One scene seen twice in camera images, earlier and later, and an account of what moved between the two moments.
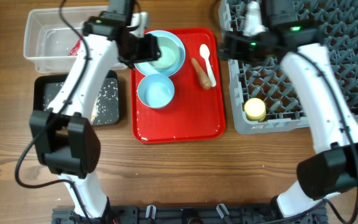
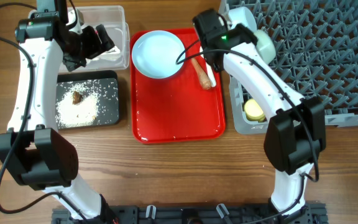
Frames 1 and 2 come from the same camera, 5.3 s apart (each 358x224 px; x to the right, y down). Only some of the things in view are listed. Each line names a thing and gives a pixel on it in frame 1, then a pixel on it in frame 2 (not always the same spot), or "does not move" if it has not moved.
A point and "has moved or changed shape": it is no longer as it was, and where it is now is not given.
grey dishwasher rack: x=261 y=98 does not move
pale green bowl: x=171 y=54 has moved or changed shape
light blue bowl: x=156 y=91 → x=242 y=15
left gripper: x=152 y=51 → x=95 y=48
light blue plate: x=172 y=58 does not move
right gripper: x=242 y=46 → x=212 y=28
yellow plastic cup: x=255 y=109 does not move
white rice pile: x=106 y=107 has moved or changed shape
